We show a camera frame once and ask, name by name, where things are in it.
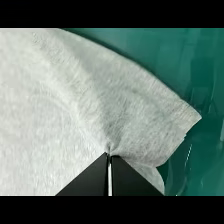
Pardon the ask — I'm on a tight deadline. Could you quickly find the grey T-shirt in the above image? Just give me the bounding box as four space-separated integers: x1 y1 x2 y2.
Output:
0 27 203 197

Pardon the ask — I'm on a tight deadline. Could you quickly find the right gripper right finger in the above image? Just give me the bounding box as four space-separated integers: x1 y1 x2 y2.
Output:
110 155 164 197

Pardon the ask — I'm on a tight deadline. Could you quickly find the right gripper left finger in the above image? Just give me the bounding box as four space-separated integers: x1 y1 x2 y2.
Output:
55 152 110 197

